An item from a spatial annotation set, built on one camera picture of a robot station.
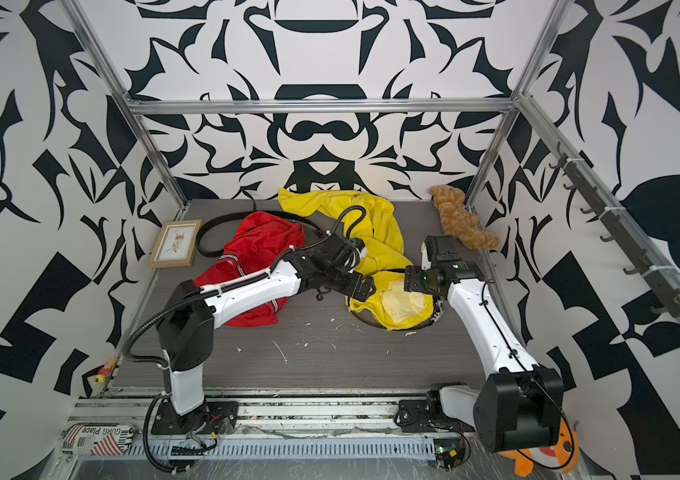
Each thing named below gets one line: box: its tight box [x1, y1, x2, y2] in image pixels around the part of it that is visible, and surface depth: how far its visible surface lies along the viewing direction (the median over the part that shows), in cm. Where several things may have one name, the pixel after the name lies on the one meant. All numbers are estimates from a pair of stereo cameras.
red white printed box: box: [62, 423, 135, 456], surface depth 71 cm
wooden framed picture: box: [148, 219, 203, 269], surface depth 107 cm
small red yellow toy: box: [95, 358, 118, 385], surface depth 85 cm
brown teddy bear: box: [429, 185, 501, 250], surface depth 107 cm
